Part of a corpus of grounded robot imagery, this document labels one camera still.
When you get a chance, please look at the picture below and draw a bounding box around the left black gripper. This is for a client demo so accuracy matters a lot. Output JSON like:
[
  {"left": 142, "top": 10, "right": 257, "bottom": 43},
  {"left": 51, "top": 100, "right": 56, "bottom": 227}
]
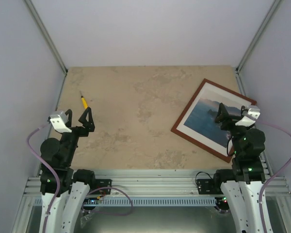
[{"left": 62, "top": 107, "right": 96, "bottom": 165}]

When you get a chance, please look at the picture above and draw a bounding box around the yellow handled screwdriver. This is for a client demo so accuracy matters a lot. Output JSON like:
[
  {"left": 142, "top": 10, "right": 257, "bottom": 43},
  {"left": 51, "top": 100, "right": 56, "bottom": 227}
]
[{"left": 80, "top": 91, "right": 88, "bottom": 109}]

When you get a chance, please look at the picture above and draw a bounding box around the brown wooden picture frame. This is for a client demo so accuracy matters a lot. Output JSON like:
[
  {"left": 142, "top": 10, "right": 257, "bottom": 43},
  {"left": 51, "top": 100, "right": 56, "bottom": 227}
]
[{"left": 171, "top": 79, "right": 257, "bottom": 163}]

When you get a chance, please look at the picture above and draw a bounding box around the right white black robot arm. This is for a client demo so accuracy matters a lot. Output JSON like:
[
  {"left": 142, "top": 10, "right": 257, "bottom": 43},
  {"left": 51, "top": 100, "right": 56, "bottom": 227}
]
[{"left": 213, "top": 103, "right": 273, "bottom": 233}]

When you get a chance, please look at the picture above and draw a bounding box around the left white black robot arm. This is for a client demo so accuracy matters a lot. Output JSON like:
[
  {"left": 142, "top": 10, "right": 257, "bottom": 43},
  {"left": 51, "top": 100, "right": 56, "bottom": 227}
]
[{"left": 39, "top": 107, "right": 97, "bottom": 233}]

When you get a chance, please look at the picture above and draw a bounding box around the seascape photo with white mat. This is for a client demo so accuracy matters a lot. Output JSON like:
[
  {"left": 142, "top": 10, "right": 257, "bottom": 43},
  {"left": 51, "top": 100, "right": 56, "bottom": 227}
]
[{"left": 177, "top": 82, "right": 256, "bottom": 156}]

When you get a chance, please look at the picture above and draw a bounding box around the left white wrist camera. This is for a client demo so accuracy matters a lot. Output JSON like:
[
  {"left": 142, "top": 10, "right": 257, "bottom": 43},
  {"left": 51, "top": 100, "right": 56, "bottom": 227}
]
[{"left": 49, "top": 111, "right": 72, "bottom": 133}]

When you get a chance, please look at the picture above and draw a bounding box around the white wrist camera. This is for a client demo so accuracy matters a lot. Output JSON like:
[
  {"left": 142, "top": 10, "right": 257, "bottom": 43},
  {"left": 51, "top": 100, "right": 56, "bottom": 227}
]
[
  {"left": 235, "top": 105, "right": 260, "bottom": 127},
  {"left": 49, "top": 111, "right": 72, "bottom": 133}
]

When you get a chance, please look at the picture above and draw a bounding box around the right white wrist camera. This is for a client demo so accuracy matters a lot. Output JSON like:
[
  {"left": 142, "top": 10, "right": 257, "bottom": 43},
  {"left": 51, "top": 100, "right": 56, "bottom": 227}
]
[{"left": 235, "top": 105, "right": 260, "bottom": 127}]

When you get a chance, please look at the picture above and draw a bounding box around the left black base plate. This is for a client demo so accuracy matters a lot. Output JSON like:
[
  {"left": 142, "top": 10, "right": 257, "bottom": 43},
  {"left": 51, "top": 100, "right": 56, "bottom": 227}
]
[{"left": 93, "top": 179, "right": 112, "bottom": 196}]

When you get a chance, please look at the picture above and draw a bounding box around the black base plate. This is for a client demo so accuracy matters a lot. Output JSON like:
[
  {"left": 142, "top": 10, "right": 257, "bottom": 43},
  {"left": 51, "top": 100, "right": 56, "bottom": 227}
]
[
  {"left": 93, "top": 179, "right": 112, "bottom": 196},
  {"left": 195, "top": 171, "right": 220, "bottom": 195}
]

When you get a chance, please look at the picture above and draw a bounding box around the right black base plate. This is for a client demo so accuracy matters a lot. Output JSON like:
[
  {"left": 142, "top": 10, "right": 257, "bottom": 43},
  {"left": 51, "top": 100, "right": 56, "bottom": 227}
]
[{"left": 195, "top": 171, "right": 220, "bottom": 195}]

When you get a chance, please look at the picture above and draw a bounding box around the grey slotted cable duct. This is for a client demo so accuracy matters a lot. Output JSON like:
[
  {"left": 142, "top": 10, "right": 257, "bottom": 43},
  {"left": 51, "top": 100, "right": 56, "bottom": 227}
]
[{"left": 33, "top": 197, "right": 219, "bottom": 207}]

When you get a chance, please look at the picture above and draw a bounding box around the right aluminium corner post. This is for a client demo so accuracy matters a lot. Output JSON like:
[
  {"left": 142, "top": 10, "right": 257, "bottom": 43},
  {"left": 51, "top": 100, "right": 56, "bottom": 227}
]
[{"left": 235, "top": 0, "right": 283, "bottom": 75}]

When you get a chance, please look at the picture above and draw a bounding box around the aluminium corner post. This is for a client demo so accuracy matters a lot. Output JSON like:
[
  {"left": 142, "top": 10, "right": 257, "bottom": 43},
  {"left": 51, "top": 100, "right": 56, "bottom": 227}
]
[
  {"left": 235, "top": 0, "right": 283, "bottom": 75},
  {"left": 23, "top": 0, "right": 68, "bottom": 75}
]

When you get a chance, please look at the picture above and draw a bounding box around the left aluminium corner post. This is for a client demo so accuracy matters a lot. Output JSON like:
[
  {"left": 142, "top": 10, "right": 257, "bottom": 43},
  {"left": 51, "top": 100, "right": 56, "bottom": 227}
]
[{"left": 23, "top": 0, "right": 68, "bottom": 75}]

